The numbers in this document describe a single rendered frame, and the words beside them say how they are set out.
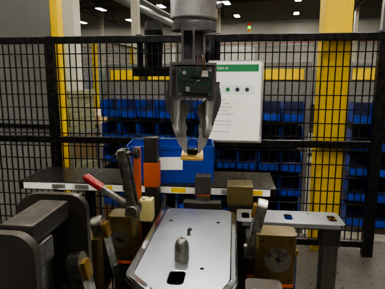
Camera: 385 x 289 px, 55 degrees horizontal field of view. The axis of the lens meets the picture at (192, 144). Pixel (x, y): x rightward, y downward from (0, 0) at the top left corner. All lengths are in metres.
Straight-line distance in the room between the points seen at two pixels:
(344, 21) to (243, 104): 0.47
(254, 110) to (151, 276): 0.83
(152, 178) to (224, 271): 0.52
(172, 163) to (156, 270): 0.55
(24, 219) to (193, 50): 0.34
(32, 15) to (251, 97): 1.90
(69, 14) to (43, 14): 2.25
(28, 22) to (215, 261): 2.41
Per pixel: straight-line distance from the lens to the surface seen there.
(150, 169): 1.21
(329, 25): 1.50
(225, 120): 1.42
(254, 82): 1.41
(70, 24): 5.09
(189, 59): 0.56
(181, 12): 0.59
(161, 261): 0.83
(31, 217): 0.58
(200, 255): 0.85
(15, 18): 3.00
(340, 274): 1.49
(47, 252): 0.59
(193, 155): 0.63
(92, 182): 0.96
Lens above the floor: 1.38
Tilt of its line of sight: 10 degrees down
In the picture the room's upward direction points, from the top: straight up
